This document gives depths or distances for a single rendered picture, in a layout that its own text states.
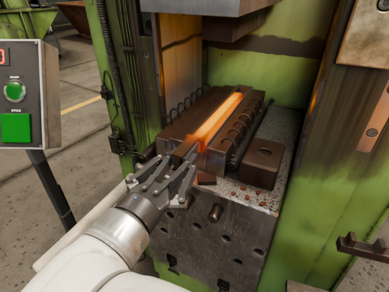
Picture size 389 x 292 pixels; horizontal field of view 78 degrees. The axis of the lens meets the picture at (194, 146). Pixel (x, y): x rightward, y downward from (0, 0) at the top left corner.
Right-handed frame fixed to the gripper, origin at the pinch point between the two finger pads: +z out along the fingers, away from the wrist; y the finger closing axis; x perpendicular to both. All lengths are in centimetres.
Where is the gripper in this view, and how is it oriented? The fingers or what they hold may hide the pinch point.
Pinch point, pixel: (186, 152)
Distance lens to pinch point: 53.7
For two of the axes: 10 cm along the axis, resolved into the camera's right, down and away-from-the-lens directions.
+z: 4.4, -5.6, 7.1
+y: 9.0, 2.5, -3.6
